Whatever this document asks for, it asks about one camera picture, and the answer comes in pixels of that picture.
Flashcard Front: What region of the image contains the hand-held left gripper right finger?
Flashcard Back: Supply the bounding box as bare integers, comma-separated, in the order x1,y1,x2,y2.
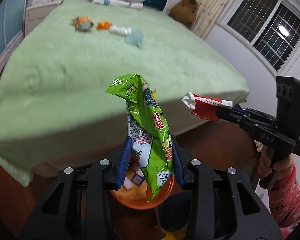
170,135,283,240

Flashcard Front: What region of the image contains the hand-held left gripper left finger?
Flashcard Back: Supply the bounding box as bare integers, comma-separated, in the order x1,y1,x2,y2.
19,136,133,240

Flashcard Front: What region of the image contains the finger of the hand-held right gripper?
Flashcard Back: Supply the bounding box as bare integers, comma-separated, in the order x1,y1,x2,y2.
230,106,252,114
216,106,248,125

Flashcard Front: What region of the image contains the red and white wrapper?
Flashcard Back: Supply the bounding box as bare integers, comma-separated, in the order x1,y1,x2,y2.
181,92,233,122

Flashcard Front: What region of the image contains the green snack bag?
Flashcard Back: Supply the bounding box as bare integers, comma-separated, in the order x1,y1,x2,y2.
105,74,176,203

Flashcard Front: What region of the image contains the orange plastic bin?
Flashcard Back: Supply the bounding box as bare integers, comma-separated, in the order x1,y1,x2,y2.
109,151,176,210

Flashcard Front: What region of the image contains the person's right forearm pink sleeve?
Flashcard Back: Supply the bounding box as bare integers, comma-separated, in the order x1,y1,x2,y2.
268,164,300,233

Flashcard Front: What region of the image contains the person's right hand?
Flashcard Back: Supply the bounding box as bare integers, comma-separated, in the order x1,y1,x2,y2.
257,145,294,180

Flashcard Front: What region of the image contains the barred window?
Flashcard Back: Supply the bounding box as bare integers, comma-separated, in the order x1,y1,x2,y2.
216,0,300,77

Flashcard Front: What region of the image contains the bed with green blanket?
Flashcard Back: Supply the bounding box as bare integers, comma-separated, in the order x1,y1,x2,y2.
0,0,250,187

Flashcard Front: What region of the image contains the cream floral curtain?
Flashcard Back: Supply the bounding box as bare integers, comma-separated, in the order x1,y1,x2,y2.
191,0,249,40

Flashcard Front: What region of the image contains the brown plush toy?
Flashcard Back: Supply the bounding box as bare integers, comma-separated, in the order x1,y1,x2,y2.
169,0,199,28

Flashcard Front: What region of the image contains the translucent blue plastic piece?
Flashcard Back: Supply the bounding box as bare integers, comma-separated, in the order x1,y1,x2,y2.
124,29,144,48

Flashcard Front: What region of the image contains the white crumpled tissue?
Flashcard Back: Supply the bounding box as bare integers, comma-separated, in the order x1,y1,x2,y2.
109,25,132,36

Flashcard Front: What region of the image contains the orange toy crab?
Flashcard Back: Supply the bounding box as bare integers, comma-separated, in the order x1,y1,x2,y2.
96,21,113,30

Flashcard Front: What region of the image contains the orange snack wrapper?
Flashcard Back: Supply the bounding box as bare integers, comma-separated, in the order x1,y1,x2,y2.
70,16,95,32

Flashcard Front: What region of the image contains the folded floral quilt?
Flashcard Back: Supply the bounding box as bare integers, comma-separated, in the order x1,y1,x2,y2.
91,0,144,11

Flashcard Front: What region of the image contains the white nightstand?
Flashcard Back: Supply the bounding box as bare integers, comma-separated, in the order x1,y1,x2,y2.
24,0,64,35

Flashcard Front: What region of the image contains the blue cartoon wardrobe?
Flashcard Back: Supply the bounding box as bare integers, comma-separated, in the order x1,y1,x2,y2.
0,0,32,63

